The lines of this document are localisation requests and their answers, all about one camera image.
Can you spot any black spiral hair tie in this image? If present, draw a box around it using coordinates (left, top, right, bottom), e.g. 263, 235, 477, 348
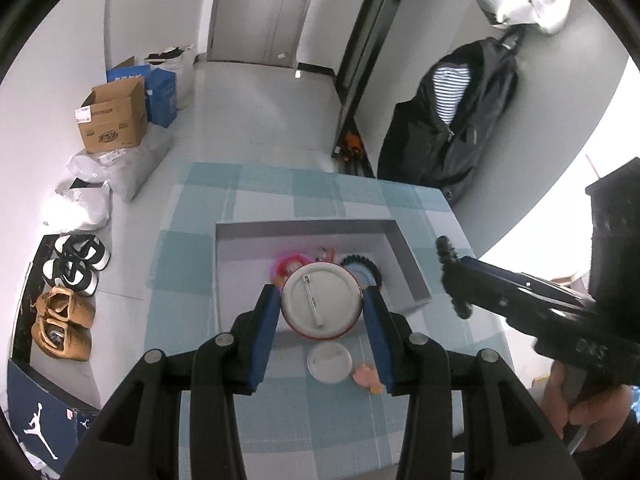
340, 253, 385, 291

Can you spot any person's right hand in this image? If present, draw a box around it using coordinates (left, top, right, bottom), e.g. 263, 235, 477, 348
540, 361, 632, 452

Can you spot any grey door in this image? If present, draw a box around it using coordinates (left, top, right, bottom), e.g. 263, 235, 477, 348
206, 0, 311, 68

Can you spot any light blue hair tie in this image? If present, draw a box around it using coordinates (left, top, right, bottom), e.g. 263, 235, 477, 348
347, 264, 378, 293

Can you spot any grey plastic parcel bag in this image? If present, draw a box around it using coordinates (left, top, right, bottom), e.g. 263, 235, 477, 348
67, 125, 175, 203

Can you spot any red rimmed white pin badge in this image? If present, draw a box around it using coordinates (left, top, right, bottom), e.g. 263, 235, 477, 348
280, 262, 362, 340

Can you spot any pink spiral hair tie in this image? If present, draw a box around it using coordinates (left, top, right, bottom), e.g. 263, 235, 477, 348
269, 252, 317, 286

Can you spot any striped shirt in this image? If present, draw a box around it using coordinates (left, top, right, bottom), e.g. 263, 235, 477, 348
432, 64, 471, 126

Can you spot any navy Jordan shoe box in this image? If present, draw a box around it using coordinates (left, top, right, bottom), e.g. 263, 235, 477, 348
8, 360, 100, 474

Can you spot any blue cardboard box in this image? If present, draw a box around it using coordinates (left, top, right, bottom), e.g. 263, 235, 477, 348
106, 58, 178, 128

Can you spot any black dresser furniture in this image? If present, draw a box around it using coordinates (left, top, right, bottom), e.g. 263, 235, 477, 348
586, 157, 639, 311

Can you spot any black white slide sandal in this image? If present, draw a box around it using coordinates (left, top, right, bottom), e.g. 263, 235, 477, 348
54, 233, 111, 271

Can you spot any brown cardboard box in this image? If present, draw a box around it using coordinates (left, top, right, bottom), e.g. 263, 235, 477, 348
75, 76, 148, 154

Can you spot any red and white hair clip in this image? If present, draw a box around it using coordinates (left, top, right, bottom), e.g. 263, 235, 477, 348
314, 247, 335, 263

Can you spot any black tripod with orange parts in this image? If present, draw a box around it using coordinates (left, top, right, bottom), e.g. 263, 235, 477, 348
332, 0, 401, 177

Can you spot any white plastic bag of items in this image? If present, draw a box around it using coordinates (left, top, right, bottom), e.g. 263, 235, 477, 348
144, 44, 196, 110

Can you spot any white round pin badge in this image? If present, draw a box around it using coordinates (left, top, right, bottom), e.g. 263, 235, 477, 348
307, 341, 352, 385

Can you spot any white plastic parcel bag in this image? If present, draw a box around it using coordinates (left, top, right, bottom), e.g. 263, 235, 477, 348
42, 182, 111, 233

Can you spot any black hanging jacket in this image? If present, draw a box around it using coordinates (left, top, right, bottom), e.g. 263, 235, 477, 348
376, 35, 521, 205

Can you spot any tan suede shoe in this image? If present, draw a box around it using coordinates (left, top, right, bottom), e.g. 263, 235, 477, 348
32, 315, 91, 362
35, 286, 96, 330

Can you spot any pink heart plush clip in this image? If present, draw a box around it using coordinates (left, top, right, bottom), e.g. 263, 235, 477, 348
352, 364, 385, 394

